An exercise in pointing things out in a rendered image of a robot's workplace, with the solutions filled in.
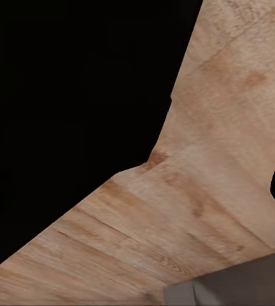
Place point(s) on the stairs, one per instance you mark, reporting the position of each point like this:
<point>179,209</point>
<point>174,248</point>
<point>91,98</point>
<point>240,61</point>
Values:
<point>249,284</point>

